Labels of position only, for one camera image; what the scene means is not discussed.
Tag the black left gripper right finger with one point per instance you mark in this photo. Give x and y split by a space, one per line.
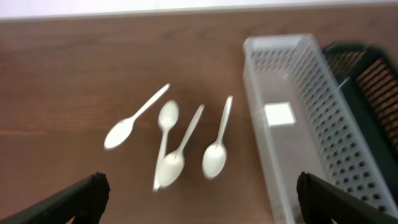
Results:
323 203

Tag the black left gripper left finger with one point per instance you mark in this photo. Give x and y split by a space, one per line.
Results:
82 202

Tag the white plastic spoon far left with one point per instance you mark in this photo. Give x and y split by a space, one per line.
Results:
122 129

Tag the white plastic spoon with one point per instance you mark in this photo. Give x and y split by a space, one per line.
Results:
173 163
122 129
215 154

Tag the clear perforated plastic basket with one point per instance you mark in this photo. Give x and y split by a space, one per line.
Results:
325 140

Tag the white plastic spoon middle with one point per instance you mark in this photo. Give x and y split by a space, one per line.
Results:
173 163

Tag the white label in basket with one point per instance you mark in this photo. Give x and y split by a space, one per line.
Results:
279 114

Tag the white plastic spoon right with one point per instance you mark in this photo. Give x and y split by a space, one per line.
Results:
215 154

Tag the white plastic spoon bowl up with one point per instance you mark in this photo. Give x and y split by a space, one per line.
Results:
167 119

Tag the dark green perforated basket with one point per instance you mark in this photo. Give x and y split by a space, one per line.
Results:
367 76

